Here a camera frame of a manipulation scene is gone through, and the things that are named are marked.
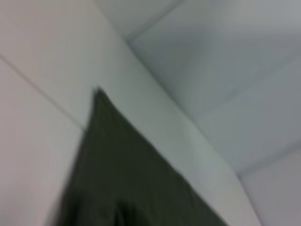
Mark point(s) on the dark green shirt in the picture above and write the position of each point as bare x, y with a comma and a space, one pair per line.
122, 176

